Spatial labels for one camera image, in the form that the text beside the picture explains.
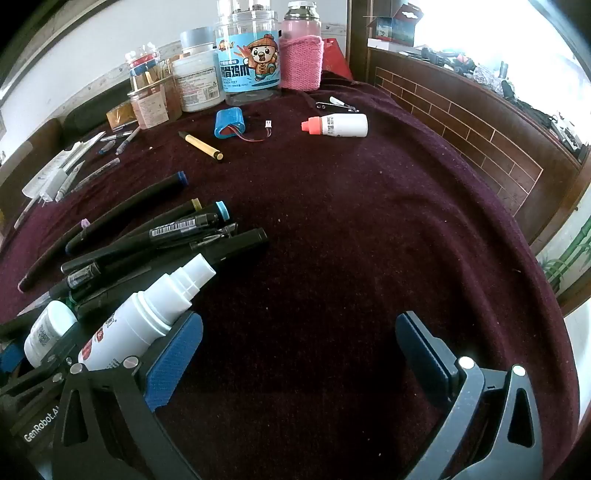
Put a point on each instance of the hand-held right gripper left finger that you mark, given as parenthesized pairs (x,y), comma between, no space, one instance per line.
(173,364)

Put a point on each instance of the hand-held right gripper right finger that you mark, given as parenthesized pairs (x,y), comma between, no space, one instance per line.
(427,355)

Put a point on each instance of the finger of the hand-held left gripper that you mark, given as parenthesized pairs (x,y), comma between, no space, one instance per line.
(11,359)
(60,351)

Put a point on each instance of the white pill bottle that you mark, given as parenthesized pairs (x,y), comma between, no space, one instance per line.
(46,330)

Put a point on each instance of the white spray bottle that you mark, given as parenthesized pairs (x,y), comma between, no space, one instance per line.
(138,318)

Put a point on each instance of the pile of black marker pens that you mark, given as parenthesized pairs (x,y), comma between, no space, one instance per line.
(120,210)

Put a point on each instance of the white bottle with orange cap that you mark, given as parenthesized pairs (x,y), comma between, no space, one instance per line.
(344,125)

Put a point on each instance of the maroon tablecloth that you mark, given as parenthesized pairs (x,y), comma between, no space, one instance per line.
(323,221)

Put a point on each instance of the green bamboo plant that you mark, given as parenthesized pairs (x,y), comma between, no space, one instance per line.
(568,249)

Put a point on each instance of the grey pen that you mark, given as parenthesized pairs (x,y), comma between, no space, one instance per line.
(105,147)
(111,136)
(94,174)
(130,138)

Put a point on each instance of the brown armchair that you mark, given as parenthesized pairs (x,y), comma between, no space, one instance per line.
(39,138)

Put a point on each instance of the brown wooden partition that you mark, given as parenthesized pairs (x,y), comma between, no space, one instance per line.
(461,129)

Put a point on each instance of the black sofa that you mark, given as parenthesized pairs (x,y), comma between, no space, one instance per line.
(92,115)

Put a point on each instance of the blue battery pack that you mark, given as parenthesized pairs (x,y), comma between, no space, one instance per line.
(233,123)

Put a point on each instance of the jar of orange powder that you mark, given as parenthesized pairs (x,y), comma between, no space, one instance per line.
(150,107)

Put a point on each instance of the silver nail clipper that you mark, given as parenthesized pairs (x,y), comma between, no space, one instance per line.
(339,105)

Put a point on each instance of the white labelled plastic jar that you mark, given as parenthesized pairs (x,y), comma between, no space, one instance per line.
(199,83)

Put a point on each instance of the red bag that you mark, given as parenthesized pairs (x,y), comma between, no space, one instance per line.
(333,55)

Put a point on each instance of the pink knit-sleeved bottle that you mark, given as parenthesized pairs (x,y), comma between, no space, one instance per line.
(301,55)

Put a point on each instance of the grey-lidded jar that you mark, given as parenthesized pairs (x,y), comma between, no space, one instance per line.
(198,39)

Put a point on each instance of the colourful cardboard box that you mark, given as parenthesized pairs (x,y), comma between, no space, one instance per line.
(392,25)

